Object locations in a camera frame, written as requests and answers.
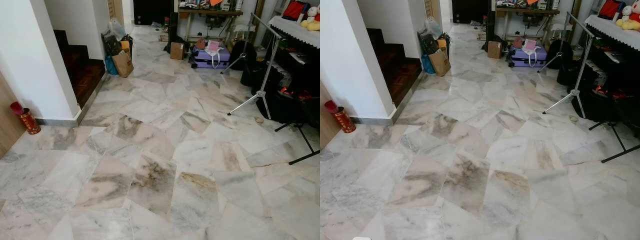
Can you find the yellow plush toy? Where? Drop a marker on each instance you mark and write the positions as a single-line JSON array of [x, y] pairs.
[[312, 24], [631, 21]]

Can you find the black backpack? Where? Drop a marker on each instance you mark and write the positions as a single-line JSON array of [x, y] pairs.
[[560, 51], [243, 52]]

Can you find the purple suitcase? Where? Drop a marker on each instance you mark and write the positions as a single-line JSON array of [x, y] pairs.
[[222, 57], [540, 56]]

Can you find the clear plastic bag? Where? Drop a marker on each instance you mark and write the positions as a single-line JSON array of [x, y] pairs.
[[432, 27], [116, 29]]

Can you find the wooden desk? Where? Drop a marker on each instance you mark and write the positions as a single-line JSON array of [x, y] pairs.
[[527, 11], [210, 12]]

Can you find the brown paper bag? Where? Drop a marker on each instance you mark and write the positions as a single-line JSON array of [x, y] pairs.
[[440, 63], [123, 65]]

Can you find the blue bag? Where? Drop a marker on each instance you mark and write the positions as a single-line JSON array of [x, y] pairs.
[[427, 65], [109, 66]]

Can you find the silver tripod stand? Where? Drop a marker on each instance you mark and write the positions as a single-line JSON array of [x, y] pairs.
[[267, 65], [582, 65]]

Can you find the red patterned tin canister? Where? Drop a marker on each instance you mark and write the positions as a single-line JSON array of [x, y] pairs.
[[344, 120], [29, 121]]

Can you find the keyboard with white cover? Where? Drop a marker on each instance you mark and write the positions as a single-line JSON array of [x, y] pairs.
[[612, 30], [295, 31]]

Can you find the red bag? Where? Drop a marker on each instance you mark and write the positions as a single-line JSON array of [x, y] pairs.
[[611, 9], [295, 10]]

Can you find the dark wooden staircase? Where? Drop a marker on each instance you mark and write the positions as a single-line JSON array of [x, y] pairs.
[[397, 70], [82, 70]]

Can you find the black equipment bag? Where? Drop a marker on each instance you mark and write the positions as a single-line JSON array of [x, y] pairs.
[[600, 102], [287, 102]]

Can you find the black metal floor stand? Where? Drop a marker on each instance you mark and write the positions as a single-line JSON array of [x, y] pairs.
[[617, 142], [302, 142]]

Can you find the white and pink tote bag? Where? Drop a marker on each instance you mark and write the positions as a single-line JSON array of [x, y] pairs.
[[213, 48], [530, 46]]

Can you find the small plain cardboard box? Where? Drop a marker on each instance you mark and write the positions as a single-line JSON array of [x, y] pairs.
[[494, 49], [176, 51]]

